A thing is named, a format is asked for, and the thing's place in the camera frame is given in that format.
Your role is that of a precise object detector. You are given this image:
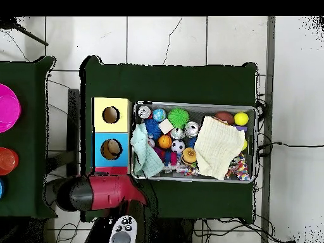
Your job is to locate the wooden box with three holes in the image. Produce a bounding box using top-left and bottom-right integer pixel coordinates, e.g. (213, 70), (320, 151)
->
(91, 97), (134, 176)

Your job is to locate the silver can with pull tab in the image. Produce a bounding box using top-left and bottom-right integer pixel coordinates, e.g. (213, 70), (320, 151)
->
(137, 104), (153, 120)

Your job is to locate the small globe ball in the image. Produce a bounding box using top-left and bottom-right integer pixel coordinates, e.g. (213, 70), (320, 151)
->
(152, 108), (168, 123)

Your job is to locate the small orange basketball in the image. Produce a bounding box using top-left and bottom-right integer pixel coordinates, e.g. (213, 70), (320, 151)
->
(158, 134), (173, 150)

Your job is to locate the clear mesh bin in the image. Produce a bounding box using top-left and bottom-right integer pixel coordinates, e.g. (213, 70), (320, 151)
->
(131, 101), (256, 183)

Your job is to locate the pink bowl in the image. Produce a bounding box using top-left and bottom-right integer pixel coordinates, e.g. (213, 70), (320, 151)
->
(0, 83), (22, 134)

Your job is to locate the yellow ball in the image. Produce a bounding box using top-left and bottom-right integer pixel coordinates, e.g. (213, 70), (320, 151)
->
(234, 111), (249, 127)

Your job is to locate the cream yellow muslin cloth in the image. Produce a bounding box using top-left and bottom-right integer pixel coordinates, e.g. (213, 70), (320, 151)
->
(194, 116), (247, 180)

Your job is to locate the mint green muslin cloth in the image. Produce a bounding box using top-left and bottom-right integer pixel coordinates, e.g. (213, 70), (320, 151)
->
(130, 123), (165, 178)

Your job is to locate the small soccer ball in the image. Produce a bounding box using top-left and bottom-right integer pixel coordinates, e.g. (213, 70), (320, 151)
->
(171, 139), (186, 154)

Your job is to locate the dark green table cloth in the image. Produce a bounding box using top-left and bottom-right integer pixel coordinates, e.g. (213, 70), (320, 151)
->
(80, 55), (259, 223)

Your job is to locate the black floor stand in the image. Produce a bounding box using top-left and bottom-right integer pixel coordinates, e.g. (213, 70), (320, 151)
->
(44, 88), (81, 178)

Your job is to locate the large green spiky ball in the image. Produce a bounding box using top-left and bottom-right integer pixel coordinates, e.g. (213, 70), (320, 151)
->
(167, 107), (190, 129)

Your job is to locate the brown toy football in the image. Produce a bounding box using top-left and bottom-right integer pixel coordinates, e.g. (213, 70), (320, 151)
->
(215, 111), (235, 125)

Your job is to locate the silver can with open top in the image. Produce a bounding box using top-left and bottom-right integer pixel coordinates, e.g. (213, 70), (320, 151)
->
(184, 121), (201, 139)

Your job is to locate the wooden cube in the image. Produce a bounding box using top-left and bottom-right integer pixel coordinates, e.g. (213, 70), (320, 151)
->
(158, 118), (175, 135)

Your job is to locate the green cloth side table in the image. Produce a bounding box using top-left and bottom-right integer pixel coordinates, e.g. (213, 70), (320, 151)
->
(0, 56), (56, 220)

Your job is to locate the small silver can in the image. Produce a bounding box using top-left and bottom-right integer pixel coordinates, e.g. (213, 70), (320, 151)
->
(170, 127), (184, 140)

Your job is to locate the red cup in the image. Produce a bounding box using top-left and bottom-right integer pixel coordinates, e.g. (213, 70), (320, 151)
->
(0, 147), (20, 176)

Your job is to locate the blue spiky ball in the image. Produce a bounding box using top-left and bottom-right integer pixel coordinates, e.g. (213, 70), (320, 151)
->
(145, 119), (163, 140)

